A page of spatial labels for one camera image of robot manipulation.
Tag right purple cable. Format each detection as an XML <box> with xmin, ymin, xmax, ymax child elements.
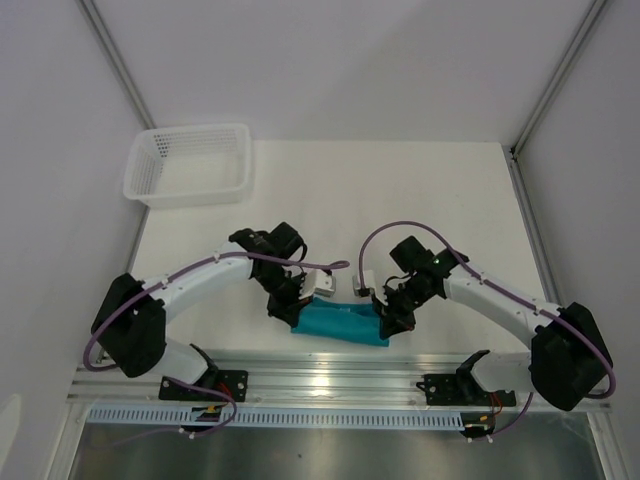
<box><xmin>358</xmin><ymin>221</ymin><xmax>617</xmax><ymax>444</ymax></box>

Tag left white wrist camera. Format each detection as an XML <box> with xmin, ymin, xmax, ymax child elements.
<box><xmin>300</xmin><ymin>270</ymin><xmax>336</xmax><ymax>298</ymax></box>

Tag left aluminium frame post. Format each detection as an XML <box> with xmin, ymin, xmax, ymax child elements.
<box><xmin>74</xmin><ymin>0</ymin><xmax>157</xmax><ymax>130</ymax></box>

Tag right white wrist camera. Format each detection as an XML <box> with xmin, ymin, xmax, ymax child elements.
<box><xmin>352</xmin><ymin>270</ymin><xmax>376</xmax><ymax>298</ymax></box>

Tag aluminium frame post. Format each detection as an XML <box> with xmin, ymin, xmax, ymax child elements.
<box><xmin>509</xmin><ymin>0</ymin><xmax>614</xmax><ymax>160</ymax></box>
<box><xmin>74</xmin><ymin>0</ymin><xmax>157</xmax><ymax>130</ymax></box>

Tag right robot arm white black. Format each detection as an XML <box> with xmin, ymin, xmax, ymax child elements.
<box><xmin>370</xmin><ymin>236</ymin><xmax>613</xmax><ymax>411</ymax></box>

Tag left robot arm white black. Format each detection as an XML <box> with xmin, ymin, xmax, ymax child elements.
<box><xmin>83</xmin><ymin>222</ymin><xmax>308</xmax><ymax>400</ymax></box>

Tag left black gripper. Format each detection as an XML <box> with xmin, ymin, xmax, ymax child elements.
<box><xmin>255</xmin><ymin>266</ymin><xmax>314</xmax><ymax>327</ymax></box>

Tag white perforated plastic basket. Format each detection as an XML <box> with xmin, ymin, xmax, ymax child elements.
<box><xmin>123</xmin><ymin>123</ymin><xmax>255</xmax><ymax>209</ymax></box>

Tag right aluminium side rail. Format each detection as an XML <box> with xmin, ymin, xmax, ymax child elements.
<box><xmin>502</xmin><ymin>146</ymin><xmax>572</xmax><ymax>307</ymax></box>

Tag white slotted cable duct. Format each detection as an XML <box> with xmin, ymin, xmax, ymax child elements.
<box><xmin>86</xmin><ymin>404</ymin><xmax>464</xmax><ymax>432</ymax></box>

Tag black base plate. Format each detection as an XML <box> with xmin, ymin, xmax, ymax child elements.
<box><xmin>158</xmin><ymin>370</ymin><xmax>249</xmax><ymax>403</ymax></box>
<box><xmin>415</xmin><ymin>374</ymin><xmax>516</xmax><ymax>407</ymax></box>

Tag right aluminium frame post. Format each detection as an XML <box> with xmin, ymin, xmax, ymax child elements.
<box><xmin>509</xmin><ymin>0</ymin><xmax>614</xmax><ymax>160</ymax></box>

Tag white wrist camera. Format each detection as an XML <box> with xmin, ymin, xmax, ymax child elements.
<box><xmin>300</xmin><ymin>270</ymin><xmax>336</xmax><ymax>298</ymax></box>
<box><xmin>352</xmin><ymin>270</ymin><xmax>376</xmax><ymax>298</ymax></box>

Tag aluminium mounting rail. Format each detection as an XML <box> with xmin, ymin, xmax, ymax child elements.
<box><xmin>66</xmin><ymin>351</ymin><xmax>469</xmax><ymax>410</ymax></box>

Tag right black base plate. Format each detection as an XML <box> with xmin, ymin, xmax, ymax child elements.
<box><xmin>415</xmin><ymin>374</ymin><xmax>516</xmax><ymax>407</ymax></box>

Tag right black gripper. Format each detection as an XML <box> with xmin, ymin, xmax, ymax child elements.
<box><xmin>372</xmin><ymin>278</ymin><xmax>435</xmax><ymax>340</ymax></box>

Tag teal t shirt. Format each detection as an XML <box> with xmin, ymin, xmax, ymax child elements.
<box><xmin>291</xmin><ymin>296</ymin><xmax>389</xmax><ymax>348</ymax></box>

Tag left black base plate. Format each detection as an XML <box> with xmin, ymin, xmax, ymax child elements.
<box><xmin>158</xmin><ymin>370</ymin><xmax>249</xmax><ymax>403</ymax></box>

